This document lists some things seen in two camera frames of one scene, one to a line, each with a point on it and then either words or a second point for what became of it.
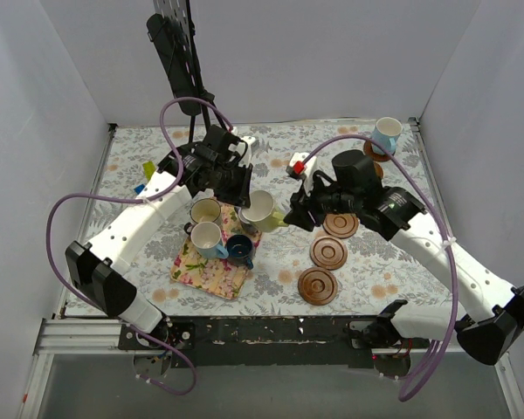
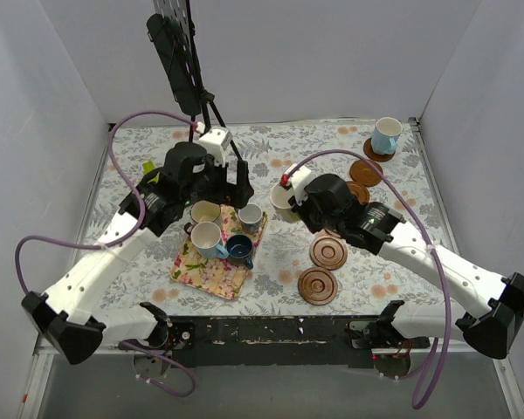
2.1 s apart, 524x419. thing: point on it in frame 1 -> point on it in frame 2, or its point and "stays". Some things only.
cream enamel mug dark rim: [203, 210] stays
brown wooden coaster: [317, 285] stays
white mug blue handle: [206, 237] stays
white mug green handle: [260, 214] -> [279, 198]
